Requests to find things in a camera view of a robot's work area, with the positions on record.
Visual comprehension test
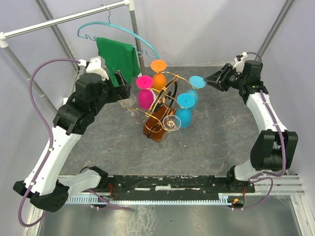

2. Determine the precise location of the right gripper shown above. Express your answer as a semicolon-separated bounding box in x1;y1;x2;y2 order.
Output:
203;63;245;92

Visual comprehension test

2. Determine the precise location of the blue wine glass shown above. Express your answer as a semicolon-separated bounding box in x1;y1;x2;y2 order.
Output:
176;93;195;128
187;76;206;110

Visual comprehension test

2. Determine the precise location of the orange wine glass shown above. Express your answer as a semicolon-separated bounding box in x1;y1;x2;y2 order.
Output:
151;59;167;91

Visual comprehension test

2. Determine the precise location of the clear wine glass front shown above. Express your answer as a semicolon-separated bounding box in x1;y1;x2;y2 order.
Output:
162;115;182;133

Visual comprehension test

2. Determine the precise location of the clear wine glass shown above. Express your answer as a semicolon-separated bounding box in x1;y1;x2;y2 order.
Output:
120;93;136;118
162;115;182;133

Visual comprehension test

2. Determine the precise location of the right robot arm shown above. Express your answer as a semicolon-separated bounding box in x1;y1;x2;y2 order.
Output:
205;60;298;192

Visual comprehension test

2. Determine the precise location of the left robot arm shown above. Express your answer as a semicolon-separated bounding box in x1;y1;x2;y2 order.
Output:
13;70;131;212

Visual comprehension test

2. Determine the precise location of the clear wine glass left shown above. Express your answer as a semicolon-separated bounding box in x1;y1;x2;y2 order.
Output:
120;93;136;118

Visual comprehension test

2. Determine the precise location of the pink wine glass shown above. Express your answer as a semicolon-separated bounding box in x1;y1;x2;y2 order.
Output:
136;75;155;110

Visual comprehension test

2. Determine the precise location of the green cloth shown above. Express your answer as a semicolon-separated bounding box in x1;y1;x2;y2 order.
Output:
96;37;141;87

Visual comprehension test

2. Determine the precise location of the light blue clothes hanger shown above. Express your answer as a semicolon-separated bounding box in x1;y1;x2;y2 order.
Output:
77;4;160;59

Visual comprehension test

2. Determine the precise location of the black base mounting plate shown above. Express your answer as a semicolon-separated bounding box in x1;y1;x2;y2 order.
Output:
95;175;255;201

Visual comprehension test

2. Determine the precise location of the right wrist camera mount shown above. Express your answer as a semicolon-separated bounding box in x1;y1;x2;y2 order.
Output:
233;52;248;72

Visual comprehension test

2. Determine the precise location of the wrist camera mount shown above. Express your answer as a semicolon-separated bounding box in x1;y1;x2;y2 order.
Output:
86;56;109;81
233;52;248;72

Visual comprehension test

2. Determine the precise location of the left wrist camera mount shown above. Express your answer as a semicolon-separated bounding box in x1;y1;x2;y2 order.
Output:
86;56;109;81

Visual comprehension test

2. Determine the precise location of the gold wire wine glass rack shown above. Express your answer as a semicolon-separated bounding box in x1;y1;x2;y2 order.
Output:
132;73;192;142

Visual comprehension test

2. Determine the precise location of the white clothes rail frame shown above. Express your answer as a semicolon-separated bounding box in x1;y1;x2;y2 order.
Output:
0;0;146;116

